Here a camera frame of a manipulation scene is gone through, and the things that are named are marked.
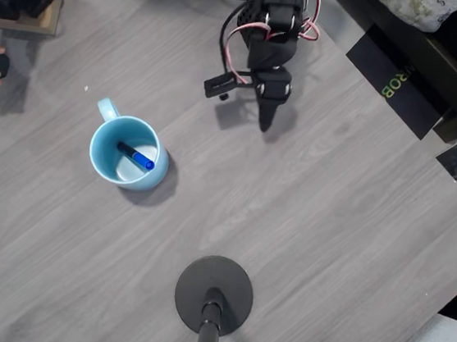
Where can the blue marker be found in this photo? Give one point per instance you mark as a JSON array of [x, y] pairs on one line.
[[143, 160]]

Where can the patterned white pillow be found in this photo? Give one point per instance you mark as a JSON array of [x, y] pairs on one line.
[[420, 11]]

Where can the black round-base camera stand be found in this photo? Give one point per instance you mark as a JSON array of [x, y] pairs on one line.
[[199, 283]]

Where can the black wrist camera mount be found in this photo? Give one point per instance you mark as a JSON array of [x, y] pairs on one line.
[[217, 85]]

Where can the light blue mug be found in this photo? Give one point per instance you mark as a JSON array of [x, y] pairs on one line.
[[101, 160]]

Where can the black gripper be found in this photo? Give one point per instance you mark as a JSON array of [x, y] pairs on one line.
[[273, 88]]

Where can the black box with green letters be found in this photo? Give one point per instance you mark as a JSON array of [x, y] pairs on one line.
[[389, 61]]

